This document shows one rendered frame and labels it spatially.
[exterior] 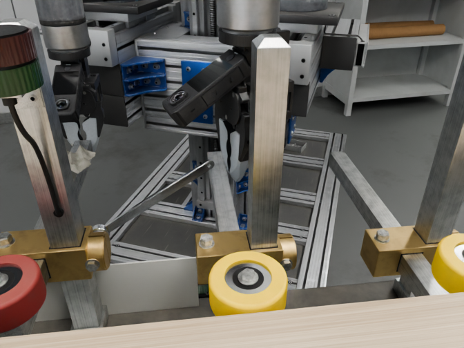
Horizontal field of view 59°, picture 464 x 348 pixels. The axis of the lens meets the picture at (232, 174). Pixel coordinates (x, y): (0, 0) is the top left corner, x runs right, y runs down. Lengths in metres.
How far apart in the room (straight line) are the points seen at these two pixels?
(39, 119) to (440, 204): 0.50
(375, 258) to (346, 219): 1.46
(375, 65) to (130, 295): 3.30
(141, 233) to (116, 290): 0.98
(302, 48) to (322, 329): 0.67
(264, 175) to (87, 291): 0.28
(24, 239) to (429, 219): 0.54
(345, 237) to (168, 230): 0.82
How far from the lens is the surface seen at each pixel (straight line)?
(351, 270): 1.81
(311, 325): 0.40
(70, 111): 0.73
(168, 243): 1.56
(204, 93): 0.50
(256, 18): 0.50
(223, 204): 0.65
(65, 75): 0.78
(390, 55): 3.78
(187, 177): 0.59
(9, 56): 0.40
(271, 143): 0.47
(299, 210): 1.73
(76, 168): 0.73
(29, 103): 0.46
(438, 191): 0.61
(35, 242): 0.58
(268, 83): 0.45
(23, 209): 2.32
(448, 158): 0.59
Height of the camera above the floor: 1.21
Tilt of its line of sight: 31 degrees down
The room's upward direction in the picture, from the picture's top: straight up
